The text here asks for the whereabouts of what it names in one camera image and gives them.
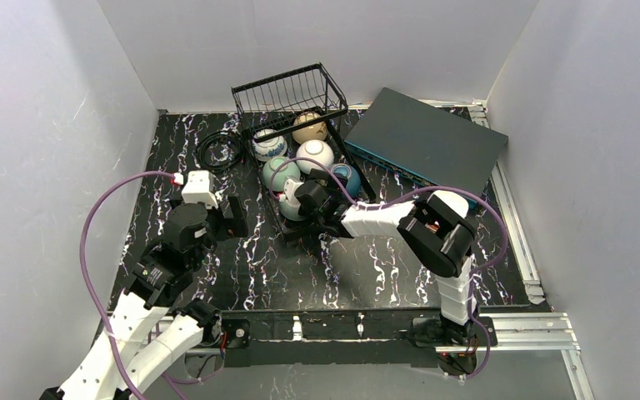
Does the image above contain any black wire dish rack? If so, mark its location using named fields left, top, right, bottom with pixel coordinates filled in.
left=231, top=63, right=377, bottom=243

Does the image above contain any white ribbed ceramic bowl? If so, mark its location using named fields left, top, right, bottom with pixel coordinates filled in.
left=296, top=139, right=335, bottom=174

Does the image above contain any orange bowl white inside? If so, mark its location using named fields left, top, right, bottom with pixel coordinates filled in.
left=432, top=190, right=470, bottom=218

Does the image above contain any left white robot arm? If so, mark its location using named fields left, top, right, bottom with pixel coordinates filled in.
left=41, top=194, right=248, bottom=399

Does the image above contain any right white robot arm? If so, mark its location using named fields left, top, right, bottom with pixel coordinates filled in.
left=280, top=172, right=478, bottom=350

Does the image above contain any dark blue glazed bowl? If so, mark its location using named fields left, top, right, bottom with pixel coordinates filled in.
left=330, top=163, right=361, bottom=198

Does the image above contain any green lined ceramic bowl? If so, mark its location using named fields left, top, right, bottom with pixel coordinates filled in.
left=278, top=192, right=308, bottom=222

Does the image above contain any pale green ceramic bowl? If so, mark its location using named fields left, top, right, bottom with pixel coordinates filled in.
left=262, top=156, right=301, bottom=193

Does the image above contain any beige ceramic bowl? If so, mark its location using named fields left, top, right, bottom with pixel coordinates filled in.
left=292, top=112, right=328, bottom=144

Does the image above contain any blue white patterned bowl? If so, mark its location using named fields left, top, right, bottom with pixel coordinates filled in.
left=252, top=128, right=288, bottom=163

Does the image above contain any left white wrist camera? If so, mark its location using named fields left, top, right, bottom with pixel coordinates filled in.
left=182, top=170, right=220, bottom=210

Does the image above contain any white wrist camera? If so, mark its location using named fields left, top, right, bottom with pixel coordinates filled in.
left=279, top=177, right=303, bottom=208
left=182, top=170, right=220, bottom=210

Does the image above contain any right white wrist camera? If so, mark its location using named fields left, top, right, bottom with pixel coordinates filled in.
left=279, top=177, right=303, bottom=208

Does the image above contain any coiled black cable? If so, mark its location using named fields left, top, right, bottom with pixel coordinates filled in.
left=195, top=131, right=247, bottom=173

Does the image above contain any grey teal network switch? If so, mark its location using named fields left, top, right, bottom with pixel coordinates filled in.
left=345, top=87, right=508, bottom=195

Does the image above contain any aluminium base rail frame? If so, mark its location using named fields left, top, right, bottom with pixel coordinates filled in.
left=82, top=308, right=593, bottom=399

